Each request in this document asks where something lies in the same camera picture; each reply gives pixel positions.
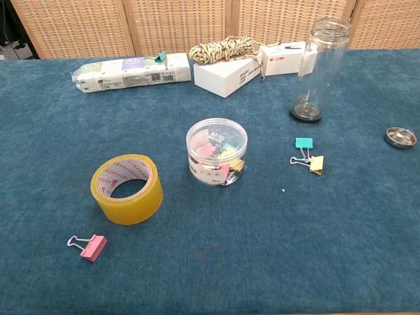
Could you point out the clear jar of binder clips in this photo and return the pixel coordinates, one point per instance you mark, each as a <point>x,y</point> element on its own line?
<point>210,174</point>

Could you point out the plain white square box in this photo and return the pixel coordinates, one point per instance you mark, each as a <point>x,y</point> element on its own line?
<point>220,77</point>

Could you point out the yellow packing tape roll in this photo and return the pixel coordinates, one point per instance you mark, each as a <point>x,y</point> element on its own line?
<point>131,206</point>

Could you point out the teal binder clip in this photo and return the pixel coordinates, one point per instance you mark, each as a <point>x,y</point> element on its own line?
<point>304,142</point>

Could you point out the yellow binder clip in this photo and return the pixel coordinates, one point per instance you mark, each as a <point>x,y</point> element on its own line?
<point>317,164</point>

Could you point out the blue tablecloth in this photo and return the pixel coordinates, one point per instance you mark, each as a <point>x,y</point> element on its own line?
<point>210,269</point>

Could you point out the green binder clip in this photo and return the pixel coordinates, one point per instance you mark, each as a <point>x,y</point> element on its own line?
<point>161,57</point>

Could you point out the wrapped tissue pack bundle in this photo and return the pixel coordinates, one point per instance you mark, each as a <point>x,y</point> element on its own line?
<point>131,77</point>

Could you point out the white box with black picture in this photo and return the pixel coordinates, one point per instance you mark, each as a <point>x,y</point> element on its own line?
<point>282,62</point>

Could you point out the wicker folding screen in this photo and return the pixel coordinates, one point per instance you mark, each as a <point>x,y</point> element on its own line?
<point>183,23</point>

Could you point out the clear glass bottle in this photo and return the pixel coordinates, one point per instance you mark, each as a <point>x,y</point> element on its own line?
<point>323,65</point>

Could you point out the pink binder clip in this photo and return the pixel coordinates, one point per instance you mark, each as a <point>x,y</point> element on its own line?
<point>95,248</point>

